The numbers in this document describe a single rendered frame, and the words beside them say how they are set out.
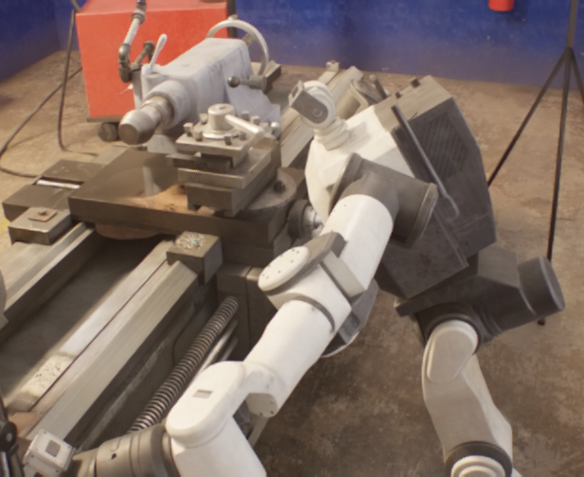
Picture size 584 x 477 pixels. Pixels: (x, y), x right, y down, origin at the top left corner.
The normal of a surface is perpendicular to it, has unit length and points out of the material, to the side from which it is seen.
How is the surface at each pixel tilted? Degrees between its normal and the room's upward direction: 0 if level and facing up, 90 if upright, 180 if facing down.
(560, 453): 0
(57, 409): 36
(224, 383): 22
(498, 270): 15
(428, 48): 90
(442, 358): 90
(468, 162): 82
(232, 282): 90
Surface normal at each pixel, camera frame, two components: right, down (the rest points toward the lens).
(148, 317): 0.53, -0.63
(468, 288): -0.21, 0.48
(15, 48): 0.94, 0.14
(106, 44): 0.01, 0.49
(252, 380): 0.78, -0.04
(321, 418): -0.03, -0.87
